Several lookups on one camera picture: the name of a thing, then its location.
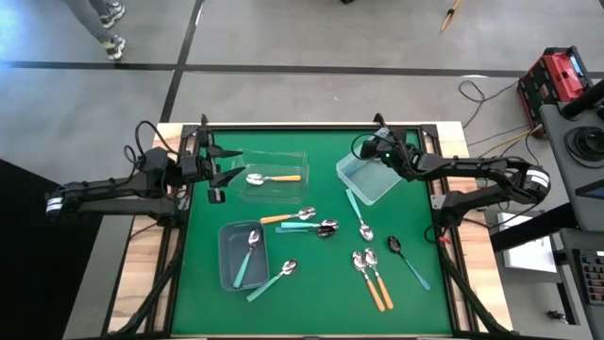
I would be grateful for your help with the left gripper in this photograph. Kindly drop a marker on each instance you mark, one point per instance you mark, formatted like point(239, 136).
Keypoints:
point(193, 165)

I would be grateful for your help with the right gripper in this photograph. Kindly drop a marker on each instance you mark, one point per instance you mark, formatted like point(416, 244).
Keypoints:
point(391, 148)

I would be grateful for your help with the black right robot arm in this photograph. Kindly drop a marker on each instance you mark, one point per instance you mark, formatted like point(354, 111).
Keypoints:
point(472, 165)

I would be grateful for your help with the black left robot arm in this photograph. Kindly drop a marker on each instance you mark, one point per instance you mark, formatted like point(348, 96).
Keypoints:
point(104, 189)

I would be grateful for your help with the frosted translucent plastic bin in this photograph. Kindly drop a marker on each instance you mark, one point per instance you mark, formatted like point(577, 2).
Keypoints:
point(368, 181)

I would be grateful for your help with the clear plastic bin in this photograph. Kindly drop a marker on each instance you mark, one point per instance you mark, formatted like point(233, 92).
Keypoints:
point(283, 163)

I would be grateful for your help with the grey-blue plastic bin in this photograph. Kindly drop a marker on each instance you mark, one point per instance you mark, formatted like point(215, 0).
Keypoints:
point(231, 257)

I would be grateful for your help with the green table mat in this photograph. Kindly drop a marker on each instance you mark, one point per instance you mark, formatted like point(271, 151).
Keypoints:
point(330, 293)

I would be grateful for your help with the black desk support beam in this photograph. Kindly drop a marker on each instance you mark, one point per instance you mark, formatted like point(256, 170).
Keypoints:
point(533, 229)

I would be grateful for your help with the grey side desk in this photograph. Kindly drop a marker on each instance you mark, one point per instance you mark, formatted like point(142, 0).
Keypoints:
point(561, 160)

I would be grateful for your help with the white box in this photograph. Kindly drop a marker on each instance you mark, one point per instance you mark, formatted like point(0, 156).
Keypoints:
point(528, 257)

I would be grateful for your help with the red and black tool case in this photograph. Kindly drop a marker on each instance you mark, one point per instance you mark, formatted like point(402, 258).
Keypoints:
point(559, 71)

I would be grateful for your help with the person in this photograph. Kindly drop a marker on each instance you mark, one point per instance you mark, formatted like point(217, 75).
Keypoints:
point(89, 19)

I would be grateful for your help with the black cylindrical pole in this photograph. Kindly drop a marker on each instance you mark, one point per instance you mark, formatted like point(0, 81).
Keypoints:
point(585, 96)

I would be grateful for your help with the black panel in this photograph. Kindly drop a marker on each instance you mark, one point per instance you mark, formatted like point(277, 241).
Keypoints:
point(38, 274)

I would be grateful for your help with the small black floor caster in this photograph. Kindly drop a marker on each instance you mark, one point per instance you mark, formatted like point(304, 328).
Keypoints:
point(556, 315)

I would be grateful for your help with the black keypad with blue keys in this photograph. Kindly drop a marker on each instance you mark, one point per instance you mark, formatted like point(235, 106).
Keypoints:
point(593, 278)

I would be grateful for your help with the black upright frame post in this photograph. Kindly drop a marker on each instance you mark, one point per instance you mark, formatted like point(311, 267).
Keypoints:
point(204, 121)
point(379, 119)

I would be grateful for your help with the black aluminium table frame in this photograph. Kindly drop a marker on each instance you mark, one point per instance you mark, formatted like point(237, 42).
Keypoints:
point(427, 134)

